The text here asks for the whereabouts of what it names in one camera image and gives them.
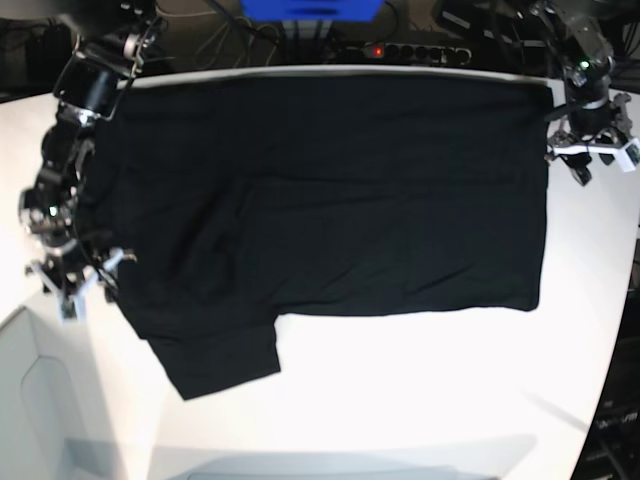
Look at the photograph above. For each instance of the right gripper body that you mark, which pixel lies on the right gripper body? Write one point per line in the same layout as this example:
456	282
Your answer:
68	272

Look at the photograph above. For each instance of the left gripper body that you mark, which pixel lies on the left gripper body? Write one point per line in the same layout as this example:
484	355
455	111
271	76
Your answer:
598	128

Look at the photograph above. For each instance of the black T-shirt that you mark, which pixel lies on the black T-shirt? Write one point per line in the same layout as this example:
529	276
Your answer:
248	199

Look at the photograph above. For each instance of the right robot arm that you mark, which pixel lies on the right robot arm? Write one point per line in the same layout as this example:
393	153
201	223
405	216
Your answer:
112	38

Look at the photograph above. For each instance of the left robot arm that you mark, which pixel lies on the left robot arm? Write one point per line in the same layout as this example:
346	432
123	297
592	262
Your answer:
573	37

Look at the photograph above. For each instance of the black power strip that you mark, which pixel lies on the black power strip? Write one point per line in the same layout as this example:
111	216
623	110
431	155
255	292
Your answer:
408	54

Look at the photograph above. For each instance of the blue plastic bin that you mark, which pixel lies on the blue plastic bin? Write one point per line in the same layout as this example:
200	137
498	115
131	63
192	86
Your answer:
315	10

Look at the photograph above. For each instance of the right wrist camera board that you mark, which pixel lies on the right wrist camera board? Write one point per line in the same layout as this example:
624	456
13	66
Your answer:
67	310

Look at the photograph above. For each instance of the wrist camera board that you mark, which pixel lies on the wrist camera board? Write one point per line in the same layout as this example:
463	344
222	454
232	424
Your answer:
629	156
67	310

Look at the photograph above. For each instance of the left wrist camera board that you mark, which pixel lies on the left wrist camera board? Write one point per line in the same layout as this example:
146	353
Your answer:
629	156

